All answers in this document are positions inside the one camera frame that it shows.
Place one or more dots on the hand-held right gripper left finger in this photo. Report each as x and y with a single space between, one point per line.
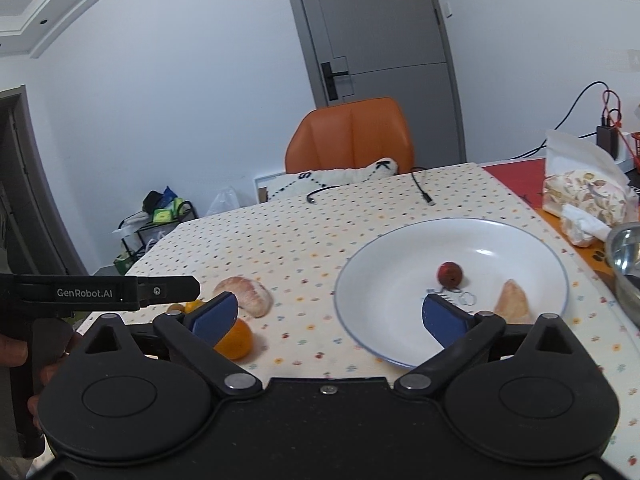
215 317

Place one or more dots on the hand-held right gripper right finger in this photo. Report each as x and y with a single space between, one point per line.
442 320

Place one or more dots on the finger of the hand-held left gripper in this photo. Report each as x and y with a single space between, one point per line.
175 287

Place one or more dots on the small yellow citrus fruit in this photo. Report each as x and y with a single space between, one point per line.
192 306

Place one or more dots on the orange mandarin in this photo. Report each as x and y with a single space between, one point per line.
237 342

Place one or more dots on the bread roll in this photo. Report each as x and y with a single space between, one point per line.
250 295

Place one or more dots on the white plate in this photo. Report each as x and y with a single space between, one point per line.
400 285

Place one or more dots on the person's left hand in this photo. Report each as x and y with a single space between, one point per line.
56 367

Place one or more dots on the small red fruit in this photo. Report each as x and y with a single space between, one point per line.
449 275

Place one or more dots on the green box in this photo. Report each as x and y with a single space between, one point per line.
122 262

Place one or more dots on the black rack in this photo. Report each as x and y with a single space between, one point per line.
145 228

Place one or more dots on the bread slice on plate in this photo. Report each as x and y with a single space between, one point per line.
512 302

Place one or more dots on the green packets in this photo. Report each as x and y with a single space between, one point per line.
162 215

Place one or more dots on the black bag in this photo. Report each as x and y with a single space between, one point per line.
151 200

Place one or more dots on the blue packet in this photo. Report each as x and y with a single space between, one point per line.
170 192

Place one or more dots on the clear plastic bag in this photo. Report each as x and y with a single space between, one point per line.
222 202

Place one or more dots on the floral tablecloth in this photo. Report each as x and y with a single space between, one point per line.
300 240

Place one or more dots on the red mat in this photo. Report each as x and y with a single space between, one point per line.
515 180

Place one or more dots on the crumpled white tissue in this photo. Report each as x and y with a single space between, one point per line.
582 225

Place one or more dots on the white cushion with black pattern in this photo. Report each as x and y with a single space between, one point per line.
345 176

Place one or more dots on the steel bowl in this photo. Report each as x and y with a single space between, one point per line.
627 270

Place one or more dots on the bag of nuts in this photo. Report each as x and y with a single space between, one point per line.
590 192

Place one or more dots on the orange chair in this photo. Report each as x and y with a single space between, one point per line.
350 135

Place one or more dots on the black charger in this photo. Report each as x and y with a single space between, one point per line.
607 141

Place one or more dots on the orange basket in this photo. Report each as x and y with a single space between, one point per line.
636 150

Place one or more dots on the grey door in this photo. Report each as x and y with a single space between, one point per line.
380 20

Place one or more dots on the dark door frame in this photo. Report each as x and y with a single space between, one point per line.
30 185

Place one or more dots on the white picture frame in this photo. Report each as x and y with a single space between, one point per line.
260 180

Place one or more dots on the white light switch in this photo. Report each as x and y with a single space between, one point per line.
447 9

